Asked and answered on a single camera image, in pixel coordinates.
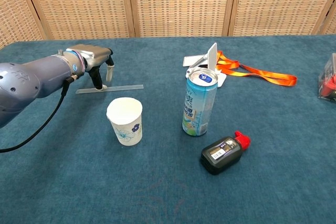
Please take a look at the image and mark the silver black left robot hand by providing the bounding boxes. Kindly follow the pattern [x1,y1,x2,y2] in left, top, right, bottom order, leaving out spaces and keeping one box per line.
[66,44,116,92]

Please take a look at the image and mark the clear plastic ruler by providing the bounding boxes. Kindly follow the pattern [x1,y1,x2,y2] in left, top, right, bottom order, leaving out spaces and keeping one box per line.
[76,84,144,95]

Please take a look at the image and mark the white paper cup blue flowers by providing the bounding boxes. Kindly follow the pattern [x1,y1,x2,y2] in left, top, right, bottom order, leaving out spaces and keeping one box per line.
[106,97,143,148]

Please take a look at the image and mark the woven bamboo screen panel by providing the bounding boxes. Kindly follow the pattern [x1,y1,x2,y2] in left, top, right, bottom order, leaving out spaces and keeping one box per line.
[14,0,136,41]
[222,0,336,37]
[127,0,239,38]
[0,0,47,50]
[318,0,336,36]

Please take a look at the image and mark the white badge card holder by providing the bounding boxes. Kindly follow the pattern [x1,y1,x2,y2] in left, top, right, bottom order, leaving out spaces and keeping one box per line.
[182,55,211,68]

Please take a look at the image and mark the light blue beverage can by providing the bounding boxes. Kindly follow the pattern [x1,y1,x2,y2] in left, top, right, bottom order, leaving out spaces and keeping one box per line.
[182,67,219,137]

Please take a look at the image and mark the white folding phone stand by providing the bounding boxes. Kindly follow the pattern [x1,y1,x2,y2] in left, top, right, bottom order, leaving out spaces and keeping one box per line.
[186,42,227,89]

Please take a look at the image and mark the black ink bottle red cap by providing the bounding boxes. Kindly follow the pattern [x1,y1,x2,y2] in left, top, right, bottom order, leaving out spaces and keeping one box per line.
[201,130,251,175]

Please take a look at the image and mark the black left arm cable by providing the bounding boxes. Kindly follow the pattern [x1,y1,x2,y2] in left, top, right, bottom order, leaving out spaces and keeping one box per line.
[0,75,79,154]

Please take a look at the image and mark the orange lanyard strap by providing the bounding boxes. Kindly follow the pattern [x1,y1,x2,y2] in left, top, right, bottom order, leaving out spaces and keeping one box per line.
[216,50,298,88]

